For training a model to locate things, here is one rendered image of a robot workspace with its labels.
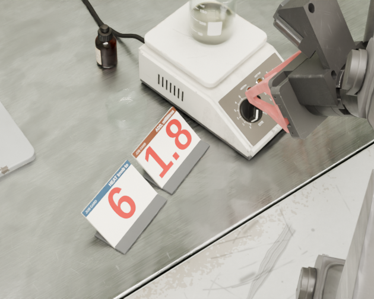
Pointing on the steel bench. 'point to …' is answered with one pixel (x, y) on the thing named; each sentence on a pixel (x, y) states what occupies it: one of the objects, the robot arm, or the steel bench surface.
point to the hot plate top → (175, 27)
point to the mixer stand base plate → (5, 140)
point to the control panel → (232, 99)
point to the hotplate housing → (204, 95)
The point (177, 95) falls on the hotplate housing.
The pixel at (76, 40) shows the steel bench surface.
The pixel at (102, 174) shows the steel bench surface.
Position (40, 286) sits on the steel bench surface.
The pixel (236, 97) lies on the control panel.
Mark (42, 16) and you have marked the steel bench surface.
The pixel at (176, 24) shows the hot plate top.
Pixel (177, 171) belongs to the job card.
